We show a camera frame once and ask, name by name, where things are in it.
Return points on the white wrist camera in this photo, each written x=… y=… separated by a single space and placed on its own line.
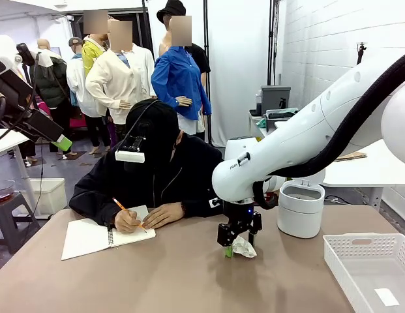
x=26 y=53
x=215 y=202

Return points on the white paper ball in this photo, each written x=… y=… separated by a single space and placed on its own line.
x=244 y=246

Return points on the glass bowl with red contents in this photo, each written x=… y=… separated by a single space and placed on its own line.
x=5 y=190

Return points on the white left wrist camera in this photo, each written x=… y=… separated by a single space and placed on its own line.
x=26 y=53

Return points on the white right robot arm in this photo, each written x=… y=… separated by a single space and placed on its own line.
x=287 y=146

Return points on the white head-mounted camera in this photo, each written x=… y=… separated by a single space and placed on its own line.
x=129 y=156

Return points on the small blue wall screen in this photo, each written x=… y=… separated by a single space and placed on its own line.
x=57 y=52

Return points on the green cloth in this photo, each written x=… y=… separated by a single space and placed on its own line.
x=261 y=123

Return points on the white storage box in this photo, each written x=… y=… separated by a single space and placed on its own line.
x=52 y=195

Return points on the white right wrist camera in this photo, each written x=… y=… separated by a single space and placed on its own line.
x=215 y=202

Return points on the white photo backdrop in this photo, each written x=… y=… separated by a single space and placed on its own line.
x=238 y=65

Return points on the person in black jacket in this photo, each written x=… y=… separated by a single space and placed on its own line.
x=176 y=182

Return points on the small white table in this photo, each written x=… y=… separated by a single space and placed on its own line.
x=254 y=122

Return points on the white round trash bin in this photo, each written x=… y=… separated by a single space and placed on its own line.
x=300 y=215

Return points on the grey plastic stool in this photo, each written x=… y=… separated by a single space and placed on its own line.
x=6 y=210

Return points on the person's left forearm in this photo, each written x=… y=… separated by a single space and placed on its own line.
x=202 y=207

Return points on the large white table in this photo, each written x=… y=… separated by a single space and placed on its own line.
x=368 y=172

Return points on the black baseball cap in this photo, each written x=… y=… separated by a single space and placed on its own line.
x=156 y=127

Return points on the black tripod with camera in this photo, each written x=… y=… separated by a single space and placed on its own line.
x=361 y=53

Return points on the mannequin in dark puffer jacket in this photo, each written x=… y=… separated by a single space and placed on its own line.
x=52 y=88

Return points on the person's left hand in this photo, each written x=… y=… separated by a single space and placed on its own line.
x=164 y=216

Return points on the white perforated plastic basket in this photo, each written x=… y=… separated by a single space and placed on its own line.
x=339 y=261

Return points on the orange pencil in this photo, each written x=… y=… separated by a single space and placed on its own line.
x=119 y=204

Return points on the mannequin in cream cardigan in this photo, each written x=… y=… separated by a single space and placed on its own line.
x=117 y=78

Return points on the grey box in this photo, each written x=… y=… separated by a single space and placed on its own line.
x=274 y=94

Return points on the brown cardboard sheet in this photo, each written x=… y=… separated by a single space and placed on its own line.
x=355 y=156

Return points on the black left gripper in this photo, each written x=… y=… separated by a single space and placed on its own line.
x=36 y=125

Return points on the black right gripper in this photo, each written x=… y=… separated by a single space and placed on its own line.
x=238 y=216

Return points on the black light stand pole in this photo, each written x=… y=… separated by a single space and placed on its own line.
x=207 y=26
x=272 y=42

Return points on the person's right forearm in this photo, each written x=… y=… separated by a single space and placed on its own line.
x=88 y=205

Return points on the grey tray with green items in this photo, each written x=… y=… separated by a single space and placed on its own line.
x=280 y=114

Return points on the person's right hand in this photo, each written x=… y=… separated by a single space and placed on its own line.
x=128 y=222

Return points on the black spray nozzle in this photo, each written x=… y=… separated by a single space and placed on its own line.
x=282 y=102

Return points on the mannequin in blue shirt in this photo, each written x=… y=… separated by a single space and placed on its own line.
x=179 y=75

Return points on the mannequin in white shirt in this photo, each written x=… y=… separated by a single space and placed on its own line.
x=76 y=81

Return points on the magenta bag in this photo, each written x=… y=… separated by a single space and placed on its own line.
x=78 y=124

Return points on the mannequin in yellow jacket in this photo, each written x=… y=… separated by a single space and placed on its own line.
x=89 y=55

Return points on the mannequin with black hat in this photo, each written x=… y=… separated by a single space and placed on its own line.
x=171 y=8

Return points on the white side table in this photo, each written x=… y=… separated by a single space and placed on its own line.
x=6 y=141

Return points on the white spiral notebook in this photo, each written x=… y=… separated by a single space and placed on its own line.
x=84 y=238

